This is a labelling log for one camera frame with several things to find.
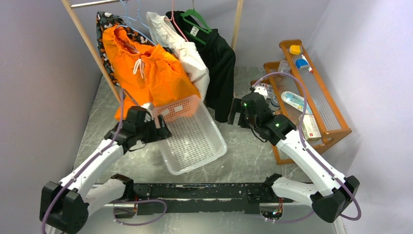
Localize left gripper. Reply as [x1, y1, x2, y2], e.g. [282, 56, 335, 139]
[136, 114, 172, 144]

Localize white plastic basket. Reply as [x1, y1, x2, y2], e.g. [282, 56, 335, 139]
[152, 95, 227, 176]

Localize orange wooden shelf rack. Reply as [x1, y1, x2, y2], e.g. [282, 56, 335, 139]
[263, 39, 352, 154]

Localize black shorts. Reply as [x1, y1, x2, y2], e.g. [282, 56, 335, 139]
[166, 11, 236, 123]

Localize green plastic hanger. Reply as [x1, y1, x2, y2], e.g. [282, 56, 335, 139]
[180, 9, 212, 45]

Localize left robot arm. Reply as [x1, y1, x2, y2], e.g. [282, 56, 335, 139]
[39, 106, 171, 234]

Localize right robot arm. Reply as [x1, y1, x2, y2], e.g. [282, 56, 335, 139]
[231, 93, 362, 223]

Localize orange shorts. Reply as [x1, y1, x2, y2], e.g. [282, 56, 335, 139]
[102, 26, 200, 120]

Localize white shorts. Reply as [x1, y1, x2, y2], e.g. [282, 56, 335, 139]
[146, 12, 210, 100]

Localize pink hanger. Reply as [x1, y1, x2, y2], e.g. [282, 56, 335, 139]
[164, 0, 189, 42]

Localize patterned dark shorts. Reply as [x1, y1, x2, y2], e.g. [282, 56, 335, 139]
[96, 11, 187, 91]

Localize snack packet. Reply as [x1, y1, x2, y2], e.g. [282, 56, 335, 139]
[251, 83, 280, 112]

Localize small plastic bottle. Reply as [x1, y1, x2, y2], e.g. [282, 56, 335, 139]
[278, 60, 291, 74]

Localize white red box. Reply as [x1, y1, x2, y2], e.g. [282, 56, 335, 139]
[302, 114, 321, 141]

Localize blue eraser block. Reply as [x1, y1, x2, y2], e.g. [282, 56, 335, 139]
[295, 59, 308, 70]

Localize red white marker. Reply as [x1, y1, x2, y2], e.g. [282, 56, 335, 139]
[301, 54, 313, 73]

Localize yellow sponge block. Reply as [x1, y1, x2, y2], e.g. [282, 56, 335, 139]
[289, 45, 302, 55]

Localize wooden clothes rack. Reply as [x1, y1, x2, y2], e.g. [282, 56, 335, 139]
[61, 0, 244, 103]

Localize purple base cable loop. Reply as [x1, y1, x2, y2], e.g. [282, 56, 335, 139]
[112, 198, 169, 227]

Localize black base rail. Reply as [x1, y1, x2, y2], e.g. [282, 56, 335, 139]
[113, 182, 280, 215]

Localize blue wire hanger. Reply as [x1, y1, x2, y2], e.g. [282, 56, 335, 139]
[116, 0, 155, 46]

